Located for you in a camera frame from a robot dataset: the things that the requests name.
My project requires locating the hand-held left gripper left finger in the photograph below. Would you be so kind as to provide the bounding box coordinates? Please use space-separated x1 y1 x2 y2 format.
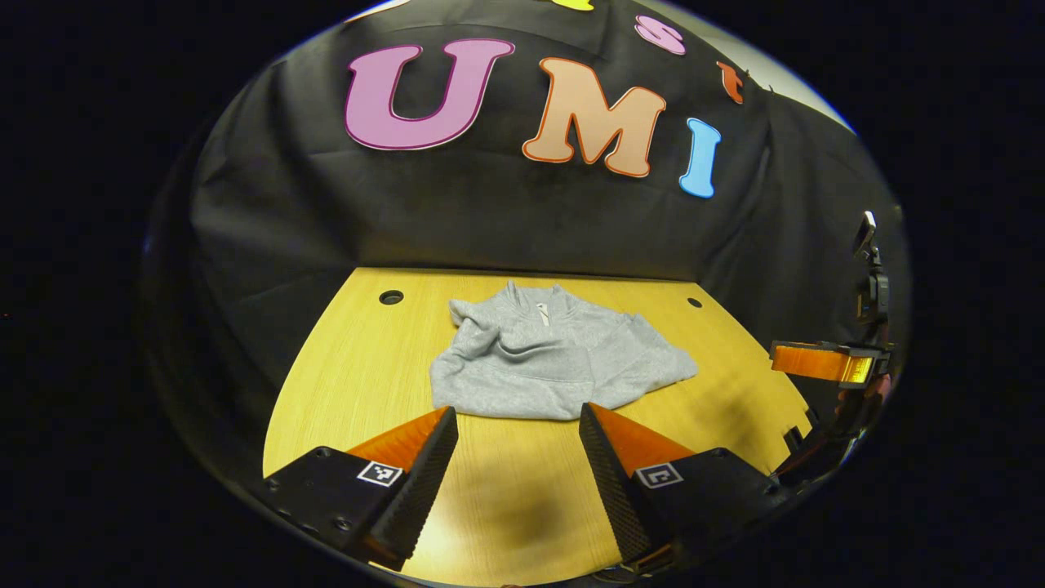
261 406 460 572

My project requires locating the black backdrop cloth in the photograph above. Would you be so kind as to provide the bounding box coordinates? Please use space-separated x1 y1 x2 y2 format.
147 0 907 474

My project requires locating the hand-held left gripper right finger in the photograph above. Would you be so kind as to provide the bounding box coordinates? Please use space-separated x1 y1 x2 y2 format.
578 402 789 572

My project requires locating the grey zip-neck sweatshirt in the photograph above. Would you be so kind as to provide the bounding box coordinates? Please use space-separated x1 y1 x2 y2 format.
429 280 700 421

